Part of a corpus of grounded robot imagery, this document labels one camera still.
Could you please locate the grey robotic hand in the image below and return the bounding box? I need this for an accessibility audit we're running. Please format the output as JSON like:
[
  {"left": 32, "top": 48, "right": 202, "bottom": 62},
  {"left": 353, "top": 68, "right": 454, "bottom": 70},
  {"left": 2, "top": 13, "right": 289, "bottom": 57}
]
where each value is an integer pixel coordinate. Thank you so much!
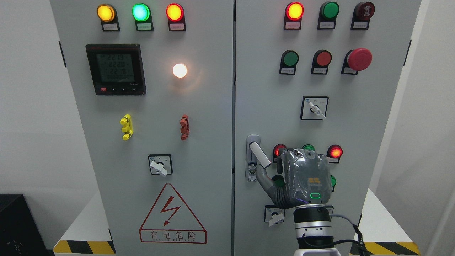
[{"left": 257, "top": 148, "right": 332, "bottom": 209}]

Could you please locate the silver door handle latch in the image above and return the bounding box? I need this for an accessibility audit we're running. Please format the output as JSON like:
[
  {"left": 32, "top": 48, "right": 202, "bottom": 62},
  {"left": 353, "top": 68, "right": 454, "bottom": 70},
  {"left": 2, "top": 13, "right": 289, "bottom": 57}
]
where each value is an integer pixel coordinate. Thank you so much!
[{"left": 246, "top": 134, "right": 272, "bottom": 182}]

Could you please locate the grey right cabinet door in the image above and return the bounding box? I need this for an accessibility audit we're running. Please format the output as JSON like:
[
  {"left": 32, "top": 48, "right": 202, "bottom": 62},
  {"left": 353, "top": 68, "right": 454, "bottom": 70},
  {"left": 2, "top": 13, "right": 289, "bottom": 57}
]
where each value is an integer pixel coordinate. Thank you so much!
[{"left": 233, "top": 0, "right": 421, "bottom": 256}]

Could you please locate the grey cabinet door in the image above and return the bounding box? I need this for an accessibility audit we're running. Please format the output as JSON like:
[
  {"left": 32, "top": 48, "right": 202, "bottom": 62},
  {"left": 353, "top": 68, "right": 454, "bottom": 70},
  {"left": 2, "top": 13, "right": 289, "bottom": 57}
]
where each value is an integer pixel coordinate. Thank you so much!
[
  {"left": 51, "top": 0, "right": 234, "bottom": 256},
  {"left": 233, "top": 0, "right": 421, "bottom": 256}
]

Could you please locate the grey left cabinet door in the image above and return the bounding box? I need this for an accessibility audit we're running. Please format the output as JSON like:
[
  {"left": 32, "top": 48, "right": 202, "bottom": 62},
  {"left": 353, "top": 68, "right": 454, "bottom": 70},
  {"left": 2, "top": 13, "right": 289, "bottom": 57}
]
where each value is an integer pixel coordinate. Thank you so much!
[{"left": 51, "top": 0, "right": 234, "bottom": 256}]

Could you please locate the green push button lower right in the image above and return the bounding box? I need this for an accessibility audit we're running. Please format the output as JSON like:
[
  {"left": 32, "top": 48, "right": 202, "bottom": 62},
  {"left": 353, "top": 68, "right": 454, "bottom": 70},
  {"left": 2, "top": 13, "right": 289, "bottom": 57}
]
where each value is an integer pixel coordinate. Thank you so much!
[{"left": 331, "top": 175, "right": 337, "bottom": 192}]

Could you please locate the green push button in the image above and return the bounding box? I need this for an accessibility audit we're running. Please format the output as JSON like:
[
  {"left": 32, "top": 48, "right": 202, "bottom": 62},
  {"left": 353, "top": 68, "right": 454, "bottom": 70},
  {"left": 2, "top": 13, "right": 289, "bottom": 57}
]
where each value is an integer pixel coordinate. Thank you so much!
[
  {"left": 279, "top": 50, "right": 299, "bottom": 75},
  {"left": 272, "top": 175, "right": 285, "bottom": 187},
  {"left": 331, "top": 175, "right": 337, "bottom": 192}
]

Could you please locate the green push button lower left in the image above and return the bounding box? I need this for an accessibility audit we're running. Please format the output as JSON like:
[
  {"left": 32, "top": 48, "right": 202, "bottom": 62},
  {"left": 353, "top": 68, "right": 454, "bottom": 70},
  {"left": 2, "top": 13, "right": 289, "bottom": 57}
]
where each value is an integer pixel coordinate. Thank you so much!
[{"left": 272, "top": 175, "right": 285, "bottom": 187}]

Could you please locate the green indicator middle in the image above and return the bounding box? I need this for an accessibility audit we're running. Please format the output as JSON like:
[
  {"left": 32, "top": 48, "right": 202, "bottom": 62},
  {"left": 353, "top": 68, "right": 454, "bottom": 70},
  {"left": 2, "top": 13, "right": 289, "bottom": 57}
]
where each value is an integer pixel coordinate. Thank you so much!
[{"left": 301, "top": 144, "right": 315, "bottom": 151}]

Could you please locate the red lit indicator middle right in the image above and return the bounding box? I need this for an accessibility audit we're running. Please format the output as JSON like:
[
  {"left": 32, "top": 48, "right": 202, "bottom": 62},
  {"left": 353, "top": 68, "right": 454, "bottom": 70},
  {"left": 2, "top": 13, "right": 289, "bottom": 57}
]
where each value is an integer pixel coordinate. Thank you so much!
[{"left": 326, "top": 144, "right": 343, "bottom": 164}]

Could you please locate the red lit indicator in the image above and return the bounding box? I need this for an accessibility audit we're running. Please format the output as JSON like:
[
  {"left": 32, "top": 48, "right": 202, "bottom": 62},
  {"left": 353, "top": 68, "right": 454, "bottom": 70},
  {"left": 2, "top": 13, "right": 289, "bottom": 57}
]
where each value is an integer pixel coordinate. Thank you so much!
[
  {"left": 283, "top": 1, "right": 305, "bottom": 30},
  {"left": 272, "top": 144, "right": 286, "bottom": 162},
  {"left": 326, "top": 144, "right": 343, "bottom": 164}
]

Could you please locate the red lit indicator middle left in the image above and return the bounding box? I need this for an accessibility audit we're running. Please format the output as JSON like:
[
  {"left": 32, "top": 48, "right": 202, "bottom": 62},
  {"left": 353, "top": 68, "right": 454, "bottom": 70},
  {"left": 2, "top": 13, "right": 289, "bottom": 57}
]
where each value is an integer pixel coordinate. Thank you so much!
[{"left": 272, "top": 144, "right": 286, "bottom": 162}]

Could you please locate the white platform with hazard stripes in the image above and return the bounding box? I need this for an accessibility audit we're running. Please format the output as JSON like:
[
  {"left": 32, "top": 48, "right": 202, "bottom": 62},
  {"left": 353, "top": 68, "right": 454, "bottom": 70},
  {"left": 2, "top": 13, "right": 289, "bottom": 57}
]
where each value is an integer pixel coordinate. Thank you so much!
[{"left": 53, "top": 191, "right": 421, "bottom": 256}]

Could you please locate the red push button upper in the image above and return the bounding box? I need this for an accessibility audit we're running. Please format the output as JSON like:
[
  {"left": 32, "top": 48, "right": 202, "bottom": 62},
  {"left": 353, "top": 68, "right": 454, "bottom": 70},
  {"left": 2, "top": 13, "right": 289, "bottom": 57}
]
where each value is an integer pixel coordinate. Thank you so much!
[{"left": 311, "top": 50, "right": 332, "bottom": 75}]

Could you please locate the green push button upper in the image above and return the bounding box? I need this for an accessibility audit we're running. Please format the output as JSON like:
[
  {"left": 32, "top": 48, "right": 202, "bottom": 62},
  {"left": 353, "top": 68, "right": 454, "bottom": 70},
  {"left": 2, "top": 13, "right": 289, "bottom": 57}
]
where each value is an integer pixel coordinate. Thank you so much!
[{"left": 279, "top": 50, "right": 299, "bottom": 75}]

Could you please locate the red emergency stop button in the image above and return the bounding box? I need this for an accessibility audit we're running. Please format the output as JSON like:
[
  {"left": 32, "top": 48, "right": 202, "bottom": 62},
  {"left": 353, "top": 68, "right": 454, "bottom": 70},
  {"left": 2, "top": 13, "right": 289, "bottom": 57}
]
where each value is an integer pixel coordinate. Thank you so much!
[{"left": 341, "top": 48, "right": 373, "bottom": 75}]

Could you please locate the red terminal connector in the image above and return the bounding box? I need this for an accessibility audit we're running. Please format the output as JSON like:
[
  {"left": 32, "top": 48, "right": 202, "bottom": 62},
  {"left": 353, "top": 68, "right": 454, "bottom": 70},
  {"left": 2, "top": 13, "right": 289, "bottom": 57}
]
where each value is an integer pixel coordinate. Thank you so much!
[{"left": 180, "top": 114, "right": 190, "bottom": 141}]

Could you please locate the red electric danger warning sticker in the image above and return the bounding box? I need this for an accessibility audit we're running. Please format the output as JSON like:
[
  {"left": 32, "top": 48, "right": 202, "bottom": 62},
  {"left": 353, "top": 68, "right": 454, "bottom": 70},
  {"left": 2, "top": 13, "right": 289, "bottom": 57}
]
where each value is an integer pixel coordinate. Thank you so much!
[{"left": 139, "top": 183, "right": 207, "bottom": 244}]

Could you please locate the white lit indicator light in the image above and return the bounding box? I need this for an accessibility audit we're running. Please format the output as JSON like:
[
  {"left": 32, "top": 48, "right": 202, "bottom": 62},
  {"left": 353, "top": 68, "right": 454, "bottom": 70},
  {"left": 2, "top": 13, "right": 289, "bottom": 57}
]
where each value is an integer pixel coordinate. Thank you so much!
[{"left": 172, "top": 63, "right": 188, "bottom": 78}]

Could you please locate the red lit indicator top right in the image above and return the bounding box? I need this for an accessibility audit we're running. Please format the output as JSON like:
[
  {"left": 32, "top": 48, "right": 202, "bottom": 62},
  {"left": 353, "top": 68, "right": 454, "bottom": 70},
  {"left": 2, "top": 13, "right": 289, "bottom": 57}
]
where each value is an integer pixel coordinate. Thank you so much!
[{"left": 283, "top": 1, "right": 305, "bottom": 30}]

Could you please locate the green indicator top right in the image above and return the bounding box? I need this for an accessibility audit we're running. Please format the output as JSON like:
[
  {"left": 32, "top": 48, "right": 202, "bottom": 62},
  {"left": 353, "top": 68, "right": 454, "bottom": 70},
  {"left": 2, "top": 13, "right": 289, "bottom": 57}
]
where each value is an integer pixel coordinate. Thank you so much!
[{"left": 317, "top": 1, "right": 339, "bottom": 30}]

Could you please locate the dark red buzzer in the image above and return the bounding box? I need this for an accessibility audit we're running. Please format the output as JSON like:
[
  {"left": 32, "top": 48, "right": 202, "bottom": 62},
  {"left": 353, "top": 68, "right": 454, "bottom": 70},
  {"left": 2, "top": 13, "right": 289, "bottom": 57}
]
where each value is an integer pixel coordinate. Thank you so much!
[{"left": 351, "top": 2, "right": 375, "bottom": 30}]

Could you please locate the yellow terminal connector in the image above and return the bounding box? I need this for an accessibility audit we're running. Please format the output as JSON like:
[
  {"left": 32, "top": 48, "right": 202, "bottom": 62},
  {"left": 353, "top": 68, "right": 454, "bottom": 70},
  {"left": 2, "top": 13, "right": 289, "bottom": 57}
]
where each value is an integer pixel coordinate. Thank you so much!
[{"left": 119, "top": 114, "right": 134, "bottom": 141}]

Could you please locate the orange red indicator light left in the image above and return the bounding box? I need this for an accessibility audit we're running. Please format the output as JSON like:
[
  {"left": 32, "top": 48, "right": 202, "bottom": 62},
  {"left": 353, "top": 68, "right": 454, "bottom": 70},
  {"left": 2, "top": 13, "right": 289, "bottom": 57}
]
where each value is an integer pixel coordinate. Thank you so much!
[{"left": 166, "top": 3, "right": 186, "bottom": 31}]

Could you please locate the black digital power meter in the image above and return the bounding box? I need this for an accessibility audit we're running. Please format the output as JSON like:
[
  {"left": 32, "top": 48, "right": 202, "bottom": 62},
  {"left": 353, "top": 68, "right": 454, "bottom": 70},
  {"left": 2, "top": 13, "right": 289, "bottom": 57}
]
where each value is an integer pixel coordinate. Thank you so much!
[{"left": 85, "top": 44, "right": 146, "bottom": 96}]

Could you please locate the green lit indicator light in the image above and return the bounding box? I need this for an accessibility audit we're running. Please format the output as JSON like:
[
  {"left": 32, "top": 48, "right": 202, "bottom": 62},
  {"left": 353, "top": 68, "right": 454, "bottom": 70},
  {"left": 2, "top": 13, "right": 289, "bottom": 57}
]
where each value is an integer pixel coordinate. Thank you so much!
[{"left": 132, "top": 3, "right": 154, "bottom": 31}]

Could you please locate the yellow indicator light top left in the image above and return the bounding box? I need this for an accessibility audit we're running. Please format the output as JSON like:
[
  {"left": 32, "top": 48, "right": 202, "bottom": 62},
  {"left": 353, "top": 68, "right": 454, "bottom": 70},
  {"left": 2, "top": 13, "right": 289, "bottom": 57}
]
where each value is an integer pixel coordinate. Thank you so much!
[{"left": 96, "top": 3, "right": 120, "bottom": 31}]

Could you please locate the black box bottom left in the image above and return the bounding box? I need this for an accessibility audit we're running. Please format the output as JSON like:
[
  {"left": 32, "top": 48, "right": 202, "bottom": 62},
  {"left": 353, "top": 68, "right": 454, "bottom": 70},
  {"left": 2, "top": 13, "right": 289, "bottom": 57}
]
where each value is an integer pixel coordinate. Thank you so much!
[{"left": 0, "top": 193, "right": 48, "bottom": 256}]

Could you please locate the black key selector switch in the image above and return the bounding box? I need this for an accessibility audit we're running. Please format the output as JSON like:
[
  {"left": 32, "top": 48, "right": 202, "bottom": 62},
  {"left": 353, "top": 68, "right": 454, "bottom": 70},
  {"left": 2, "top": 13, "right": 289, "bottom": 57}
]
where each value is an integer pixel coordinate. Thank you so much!
[{"left": 325, "top": 205, "right": 334, "bottom": 215}]

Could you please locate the white selector switch lower right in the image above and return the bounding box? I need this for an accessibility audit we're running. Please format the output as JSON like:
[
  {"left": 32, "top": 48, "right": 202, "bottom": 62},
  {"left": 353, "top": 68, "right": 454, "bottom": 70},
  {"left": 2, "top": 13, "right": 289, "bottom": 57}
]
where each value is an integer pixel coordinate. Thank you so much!
[{"left": 264, "top": 205, "right": 285, "bottom": 227}]

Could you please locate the white selector switch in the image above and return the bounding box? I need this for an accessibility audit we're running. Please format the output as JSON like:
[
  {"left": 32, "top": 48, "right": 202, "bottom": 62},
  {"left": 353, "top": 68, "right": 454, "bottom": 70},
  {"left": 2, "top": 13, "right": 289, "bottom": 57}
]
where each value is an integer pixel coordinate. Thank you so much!
[
  {"left": 264, "top": 205, "right": 285, "bottom": 227},
  {"left": 300, "top": 96, "right": 329, "bottom": 120}
]

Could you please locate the white selector switch upper right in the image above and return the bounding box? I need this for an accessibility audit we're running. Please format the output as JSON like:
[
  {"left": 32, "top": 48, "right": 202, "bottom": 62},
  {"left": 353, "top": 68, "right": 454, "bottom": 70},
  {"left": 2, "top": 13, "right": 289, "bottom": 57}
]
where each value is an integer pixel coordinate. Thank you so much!
[{"left": 300, "top": 96, "right": 329, "bottom": 120}]

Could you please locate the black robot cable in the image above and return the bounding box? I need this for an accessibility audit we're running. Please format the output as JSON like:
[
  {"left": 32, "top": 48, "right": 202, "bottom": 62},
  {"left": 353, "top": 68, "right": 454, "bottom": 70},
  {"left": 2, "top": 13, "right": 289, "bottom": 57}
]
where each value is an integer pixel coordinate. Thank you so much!
[{"left": 329, "top": 214, "right": 367, "bottom": 256}]

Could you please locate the white selector switch left door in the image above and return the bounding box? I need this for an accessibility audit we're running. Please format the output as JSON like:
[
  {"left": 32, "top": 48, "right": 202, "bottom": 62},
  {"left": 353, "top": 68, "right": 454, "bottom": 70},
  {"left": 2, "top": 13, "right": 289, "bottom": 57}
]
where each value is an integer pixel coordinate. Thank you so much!
[{"left": 148, "top": 154, "right": 173, "bottom": 177}]

